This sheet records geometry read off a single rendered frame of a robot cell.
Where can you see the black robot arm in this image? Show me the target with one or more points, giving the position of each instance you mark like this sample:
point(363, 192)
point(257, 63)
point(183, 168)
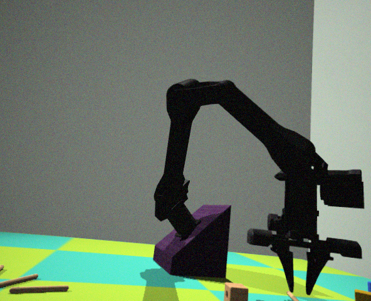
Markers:
point(293, 153)

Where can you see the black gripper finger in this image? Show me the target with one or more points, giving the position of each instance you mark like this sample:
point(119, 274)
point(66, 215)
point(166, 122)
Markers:
point(315, 264)
point(286, 259)

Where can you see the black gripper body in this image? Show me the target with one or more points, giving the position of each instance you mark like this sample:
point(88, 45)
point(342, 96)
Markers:
point(300, 221)

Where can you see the light wooden block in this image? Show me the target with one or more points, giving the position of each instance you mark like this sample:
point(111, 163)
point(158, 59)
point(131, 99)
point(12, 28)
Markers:
point(235, 292)

